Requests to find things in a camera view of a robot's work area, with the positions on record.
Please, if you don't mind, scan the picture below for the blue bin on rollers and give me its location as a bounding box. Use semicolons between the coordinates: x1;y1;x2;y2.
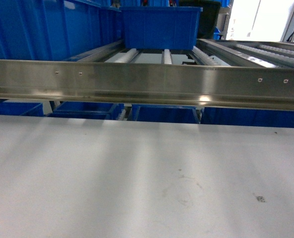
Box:
120;6;202;50

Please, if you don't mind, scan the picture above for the large blue bin left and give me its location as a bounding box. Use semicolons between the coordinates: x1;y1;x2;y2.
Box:
0;0;123;61

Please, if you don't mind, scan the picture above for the white roller track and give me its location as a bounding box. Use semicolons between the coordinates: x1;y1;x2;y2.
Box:
113;48;138;63
161;49;172;64

